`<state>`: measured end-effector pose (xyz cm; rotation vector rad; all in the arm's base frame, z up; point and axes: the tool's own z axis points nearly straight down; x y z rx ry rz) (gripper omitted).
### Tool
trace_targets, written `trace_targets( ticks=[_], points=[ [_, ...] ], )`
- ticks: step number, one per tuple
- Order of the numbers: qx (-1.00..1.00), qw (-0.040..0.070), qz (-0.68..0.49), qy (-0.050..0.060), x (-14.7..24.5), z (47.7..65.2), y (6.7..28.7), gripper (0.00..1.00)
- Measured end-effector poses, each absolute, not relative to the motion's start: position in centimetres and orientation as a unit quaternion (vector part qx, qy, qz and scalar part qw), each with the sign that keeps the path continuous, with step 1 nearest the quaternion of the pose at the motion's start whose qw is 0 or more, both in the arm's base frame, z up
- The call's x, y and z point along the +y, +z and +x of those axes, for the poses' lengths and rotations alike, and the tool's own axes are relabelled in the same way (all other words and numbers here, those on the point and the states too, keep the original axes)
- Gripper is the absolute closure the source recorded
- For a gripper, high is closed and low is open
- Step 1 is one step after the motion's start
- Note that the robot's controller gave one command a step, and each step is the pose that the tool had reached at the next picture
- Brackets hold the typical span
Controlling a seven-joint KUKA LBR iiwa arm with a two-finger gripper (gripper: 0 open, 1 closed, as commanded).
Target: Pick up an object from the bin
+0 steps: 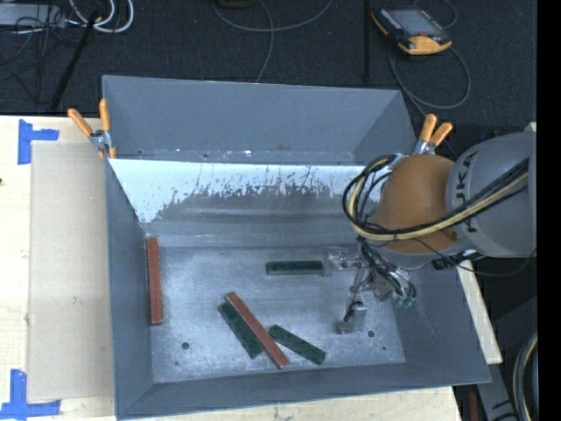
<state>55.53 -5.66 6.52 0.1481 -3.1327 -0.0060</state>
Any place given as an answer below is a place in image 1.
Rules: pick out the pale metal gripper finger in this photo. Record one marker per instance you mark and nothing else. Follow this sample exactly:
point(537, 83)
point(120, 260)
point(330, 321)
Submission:
point(336, 265)
point(356, 320)

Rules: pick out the dark green flat block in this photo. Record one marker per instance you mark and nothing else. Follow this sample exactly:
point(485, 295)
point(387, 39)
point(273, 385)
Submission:
point(240, 331)
point(298, 344)
point(293, 267)

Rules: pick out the red-brown flat block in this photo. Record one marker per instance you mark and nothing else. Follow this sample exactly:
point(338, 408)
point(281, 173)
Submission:
point(258, 331)
point(154, 279)

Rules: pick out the grey metal bin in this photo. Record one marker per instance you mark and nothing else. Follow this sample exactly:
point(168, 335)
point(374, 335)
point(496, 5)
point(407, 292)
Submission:
point(210, 279)

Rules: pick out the pale flat board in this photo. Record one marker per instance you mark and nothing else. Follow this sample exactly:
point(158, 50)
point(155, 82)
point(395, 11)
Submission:
point(66, 257)

